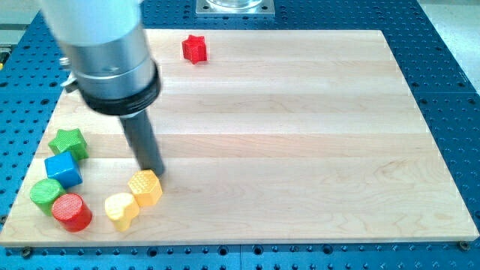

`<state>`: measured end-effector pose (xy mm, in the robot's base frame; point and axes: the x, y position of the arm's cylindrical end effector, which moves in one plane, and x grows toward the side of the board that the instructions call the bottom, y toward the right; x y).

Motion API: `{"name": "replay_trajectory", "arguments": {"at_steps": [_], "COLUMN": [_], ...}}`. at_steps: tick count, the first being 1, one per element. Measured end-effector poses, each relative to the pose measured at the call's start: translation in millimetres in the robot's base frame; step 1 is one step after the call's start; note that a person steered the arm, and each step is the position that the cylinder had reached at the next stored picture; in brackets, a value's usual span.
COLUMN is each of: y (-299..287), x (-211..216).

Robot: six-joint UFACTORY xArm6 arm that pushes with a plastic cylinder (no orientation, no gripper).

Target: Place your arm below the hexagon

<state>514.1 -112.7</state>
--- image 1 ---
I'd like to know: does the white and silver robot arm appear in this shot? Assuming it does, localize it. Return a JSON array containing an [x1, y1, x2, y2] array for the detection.
[[39, 0, 161, 116]]

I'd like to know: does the yellow hexagon block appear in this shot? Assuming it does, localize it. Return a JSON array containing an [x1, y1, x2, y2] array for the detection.
[[127, 169, 163, 207]]

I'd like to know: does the light wooden board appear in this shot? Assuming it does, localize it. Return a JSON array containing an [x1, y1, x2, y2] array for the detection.
[[1, 29, 479, 247]]

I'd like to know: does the red star block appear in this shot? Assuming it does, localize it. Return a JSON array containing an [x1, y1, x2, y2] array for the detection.
[[181, 34, 208, 65]]

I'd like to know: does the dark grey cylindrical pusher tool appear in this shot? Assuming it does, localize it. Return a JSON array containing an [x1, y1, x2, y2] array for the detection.
[[119, 110, 165, 177]]

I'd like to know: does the yellow heart block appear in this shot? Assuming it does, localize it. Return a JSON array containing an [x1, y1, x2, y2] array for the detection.
[[104, 193, 140, 232]]

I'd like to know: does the green star block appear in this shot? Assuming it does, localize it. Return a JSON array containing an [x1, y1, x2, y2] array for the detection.
[[48, 128, 89, 161]]

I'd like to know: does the blue cube block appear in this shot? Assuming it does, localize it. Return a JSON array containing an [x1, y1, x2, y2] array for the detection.
[[44, 151, 83, 189]]

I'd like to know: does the red cylinder block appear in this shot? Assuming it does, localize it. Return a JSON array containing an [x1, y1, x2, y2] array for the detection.
[[52, 193, 93, 233]]

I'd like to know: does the green cylinder block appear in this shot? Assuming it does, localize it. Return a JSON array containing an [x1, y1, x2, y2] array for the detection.
[[29, 178, 66, 216]]

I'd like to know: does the blue perforated metal table plate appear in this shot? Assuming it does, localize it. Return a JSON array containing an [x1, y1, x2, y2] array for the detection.
[[1, 1, 479, 269]]

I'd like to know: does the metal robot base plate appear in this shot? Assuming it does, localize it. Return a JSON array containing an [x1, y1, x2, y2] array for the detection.
[[196, 0, 275, 16]]

